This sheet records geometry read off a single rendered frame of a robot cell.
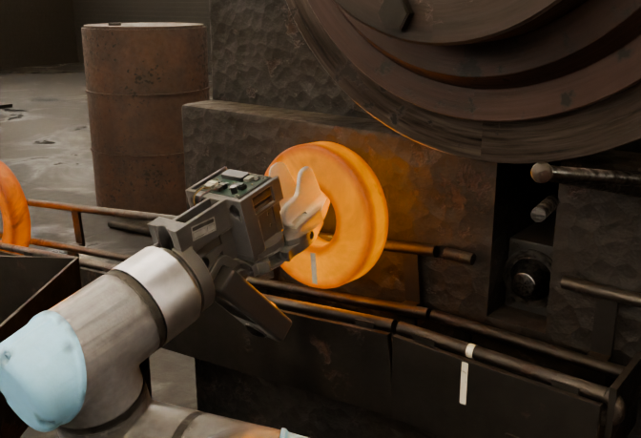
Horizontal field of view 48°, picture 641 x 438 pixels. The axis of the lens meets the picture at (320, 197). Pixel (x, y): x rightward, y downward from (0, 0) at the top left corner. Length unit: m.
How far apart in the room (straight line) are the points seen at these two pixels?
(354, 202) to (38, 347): 0.32
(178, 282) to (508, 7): 0.32
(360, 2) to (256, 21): 0.41
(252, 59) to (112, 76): 2.47
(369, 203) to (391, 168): 0.07
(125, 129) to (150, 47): 0.39
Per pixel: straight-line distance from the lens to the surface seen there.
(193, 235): 0.61
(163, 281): 0.58
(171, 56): 3.35
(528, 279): 0.72
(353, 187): 0.70
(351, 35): 0.62
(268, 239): 0.66
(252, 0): 0.93
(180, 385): 2.03
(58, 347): 0.55
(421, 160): 0.73
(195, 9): 9.96
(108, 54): 3.39
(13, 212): 1.25
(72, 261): 0.86
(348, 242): 0.72
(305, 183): 0.70
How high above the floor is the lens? 1.01
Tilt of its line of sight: 16 degrees down
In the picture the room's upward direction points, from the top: straight up
